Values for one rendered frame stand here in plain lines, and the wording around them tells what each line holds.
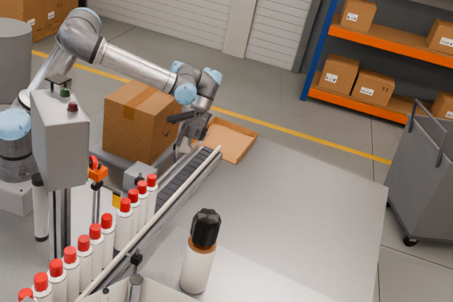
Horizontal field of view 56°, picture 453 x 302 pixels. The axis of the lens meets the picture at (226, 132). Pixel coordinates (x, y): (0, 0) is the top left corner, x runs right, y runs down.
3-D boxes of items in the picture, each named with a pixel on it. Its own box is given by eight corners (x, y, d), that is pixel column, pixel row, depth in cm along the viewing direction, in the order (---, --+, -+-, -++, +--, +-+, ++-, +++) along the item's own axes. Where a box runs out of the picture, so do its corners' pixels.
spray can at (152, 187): (148, 226, 154) (154, 183, 143) (136, 221, 155) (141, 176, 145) (156, 218, 158) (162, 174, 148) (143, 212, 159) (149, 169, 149)
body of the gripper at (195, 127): (197, 141, 158) (208, 111, 157) (176, 133, 160) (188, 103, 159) (203, 142, 165) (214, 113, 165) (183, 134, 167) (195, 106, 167)
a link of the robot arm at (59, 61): (-5, 127, 155) (70, 9, 135) (9, 108, 167) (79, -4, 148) (27, 143, 160) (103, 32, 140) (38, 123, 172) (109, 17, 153)
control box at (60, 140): (46, 193, 101) (44, 125, 92) (32, 153, 113) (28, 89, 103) (89, 185, 107) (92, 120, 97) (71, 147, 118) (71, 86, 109)
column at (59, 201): (61, 269, 137) (58, 83, 103) (50, 263, 139) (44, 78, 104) (70, 260, 141) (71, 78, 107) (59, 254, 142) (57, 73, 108)
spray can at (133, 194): (131, 244, 146) (136, 199, 135) (118, 238, 147) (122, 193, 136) (139, 234, 150) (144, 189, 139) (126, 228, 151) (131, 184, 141)
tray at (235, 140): (236, 164, 206) (238, 158, 204) (189, 145, 213) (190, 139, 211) (256, 139, 231) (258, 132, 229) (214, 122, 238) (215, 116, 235)
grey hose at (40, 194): (42, 243, 114) (39, 183, 104) (31, 238, 115) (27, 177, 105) (51, 235, 117) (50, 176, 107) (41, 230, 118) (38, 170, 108)
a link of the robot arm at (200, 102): (192, 92, 159) (198, 96, 167) (187, 104, 159) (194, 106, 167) (209, 99, 157) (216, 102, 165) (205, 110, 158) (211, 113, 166)
